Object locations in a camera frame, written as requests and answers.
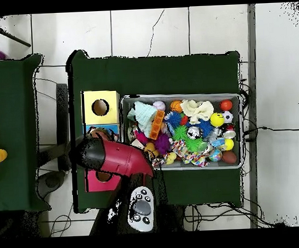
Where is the orange plastic compartment tray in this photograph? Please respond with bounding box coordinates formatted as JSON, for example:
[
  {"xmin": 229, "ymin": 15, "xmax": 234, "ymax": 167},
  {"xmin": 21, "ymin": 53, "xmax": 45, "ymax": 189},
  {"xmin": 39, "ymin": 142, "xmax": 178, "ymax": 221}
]
[{"xmin": 148, "ymin": 109, "xmax": 167, "ymax": 141}]

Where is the small soccer ball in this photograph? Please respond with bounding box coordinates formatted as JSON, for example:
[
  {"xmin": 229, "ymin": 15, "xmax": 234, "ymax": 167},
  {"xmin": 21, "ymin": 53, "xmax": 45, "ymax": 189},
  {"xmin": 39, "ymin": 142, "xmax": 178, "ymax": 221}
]
[{"xmin": 221, "ymin": 110, "xmax": 234, "ymax": 124}]

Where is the small orange basketball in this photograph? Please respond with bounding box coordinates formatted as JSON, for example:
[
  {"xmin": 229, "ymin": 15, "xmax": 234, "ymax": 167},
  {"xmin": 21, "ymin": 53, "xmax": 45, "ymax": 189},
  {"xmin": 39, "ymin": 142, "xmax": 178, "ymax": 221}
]
[{"xmin": 169, "ymin": 99, "xmax": 183, "ymax": 114}]

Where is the cream waffle cloth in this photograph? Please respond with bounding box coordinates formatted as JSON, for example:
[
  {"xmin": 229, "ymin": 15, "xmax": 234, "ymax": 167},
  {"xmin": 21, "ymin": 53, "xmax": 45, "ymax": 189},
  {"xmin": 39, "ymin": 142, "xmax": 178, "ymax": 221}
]
[{"xmin": 179, "ymin": 98, "xmax": 215, "ymax": 126}]

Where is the small brown football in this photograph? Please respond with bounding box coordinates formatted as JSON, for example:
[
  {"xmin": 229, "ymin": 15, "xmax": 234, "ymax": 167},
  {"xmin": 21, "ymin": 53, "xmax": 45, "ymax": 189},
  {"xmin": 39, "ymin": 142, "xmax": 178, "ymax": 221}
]
[{"xmin": 221, "ymin": 150, "xmax": 238, "ymax": 165}]

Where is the dark green table cloth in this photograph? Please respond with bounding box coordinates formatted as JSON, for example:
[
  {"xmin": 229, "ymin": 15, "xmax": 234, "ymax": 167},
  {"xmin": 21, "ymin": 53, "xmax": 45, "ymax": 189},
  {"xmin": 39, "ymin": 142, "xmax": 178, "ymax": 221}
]
[
  {"xmin": 65, "ymin": 43, "xmax": 247, "ymax": 215},
  {"xmin": 0, "ymin": 53, "xmax": 51, "ymax": 213}
]

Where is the black metal stand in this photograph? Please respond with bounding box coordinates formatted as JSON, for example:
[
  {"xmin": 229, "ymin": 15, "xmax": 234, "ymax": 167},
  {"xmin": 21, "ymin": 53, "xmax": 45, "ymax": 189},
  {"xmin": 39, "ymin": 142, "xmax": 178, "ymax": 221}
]
[{"xmin": 33, "ymin": 82, "xmax": 72, "ymax": 173}]

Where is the wooden box with three holes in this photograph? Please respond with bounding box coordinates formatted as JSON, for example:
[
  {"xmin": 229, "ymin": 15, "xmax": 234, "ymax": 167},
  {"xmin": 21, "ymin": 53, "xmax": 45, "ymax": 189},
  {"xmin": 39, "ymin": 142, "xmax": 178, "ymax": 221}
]
[{"xmin": 81, "ymin": 90, "xmax": 125, "ymax": 193}]

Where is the shallow silver mesh bin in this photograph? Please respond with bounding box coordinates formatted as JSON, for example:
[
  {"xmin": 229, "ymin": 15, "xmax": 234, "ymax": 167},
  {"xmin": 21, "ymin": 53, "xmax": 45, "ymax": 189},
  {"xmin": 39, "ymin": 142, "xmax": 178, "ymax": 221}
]
[{"xmin": 119, "ymin": 90, "xmax": 246, "ymax": 174}]

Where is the yellow smiley ball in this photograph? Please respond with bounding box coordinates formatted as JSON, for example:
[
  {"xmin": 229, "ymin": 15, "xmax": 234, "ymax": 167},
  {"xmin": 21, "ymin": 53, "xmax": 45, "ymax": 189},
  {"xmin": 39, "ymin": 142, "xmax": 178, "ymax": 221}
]
[{"xmin": 209, "ymin": 111, "xmax": 225, "ymax": 128}]

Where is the plain orange ball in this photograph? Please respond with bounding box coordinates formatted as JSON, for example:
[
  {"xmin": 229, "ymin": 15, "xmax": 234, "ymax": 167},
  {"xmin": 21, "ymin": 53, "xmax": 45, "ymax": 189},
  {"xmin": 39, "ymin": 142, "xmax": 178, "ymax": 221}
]
[{"xmin": 219, "ymin": 99, "xmax": 234, "ymax": 112}]

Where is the black tripod leg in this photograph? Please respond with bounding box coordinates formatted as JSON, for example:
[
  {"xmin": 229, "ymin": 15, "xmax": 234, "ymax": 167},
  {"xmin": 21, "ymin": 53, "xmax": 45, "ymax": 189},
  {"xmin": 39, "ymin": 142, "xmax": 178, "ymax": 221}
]
[{"xmin": 0, "ymin": 14, "xmax": 32, "ymax": 49}]

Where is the small white baseball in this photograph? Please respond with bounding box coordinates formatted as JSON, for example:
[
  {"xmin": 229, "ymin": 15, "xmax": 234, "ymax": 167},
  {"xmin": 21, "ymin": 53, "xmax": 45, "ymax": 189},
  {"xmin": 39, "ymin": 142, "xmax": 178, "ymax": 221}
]
[{"xmin": 151, "ymin": 100, "xmax": 166, "ymax": 112}]

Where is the black floor cable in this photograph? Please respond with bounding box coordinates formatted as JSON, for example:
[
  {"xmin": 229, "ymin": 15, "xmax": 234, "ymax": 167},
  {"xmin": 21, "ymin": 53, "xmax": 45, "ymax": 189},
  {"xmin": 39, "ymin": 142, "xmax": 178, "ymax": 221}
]
[{"xmin": 243, "ymin": 124, "xmax": 299, "ymax": 136}]

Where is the light blue knitted cloth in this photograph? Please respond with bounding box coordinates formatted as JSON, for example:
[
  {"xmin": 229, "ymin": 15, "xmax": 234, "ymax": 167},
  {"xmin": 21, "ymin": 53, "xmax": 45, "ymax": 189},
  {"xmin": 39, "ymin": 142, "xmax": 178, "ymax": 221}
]
[{"xmin": 125, "ymin": 100, "xmax": 159, "ymax": 139}]

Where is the dark gray round base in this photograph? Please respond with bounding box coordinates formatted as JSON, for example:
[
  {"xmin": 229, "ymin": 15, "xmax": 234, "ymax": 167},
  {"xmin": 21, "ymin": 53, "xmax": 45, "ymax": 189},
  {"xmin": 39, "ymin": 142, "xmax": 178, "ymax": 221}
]
[{"xmin": 37, "ymin": 171, "xmax": 67, "ymax": 199}]

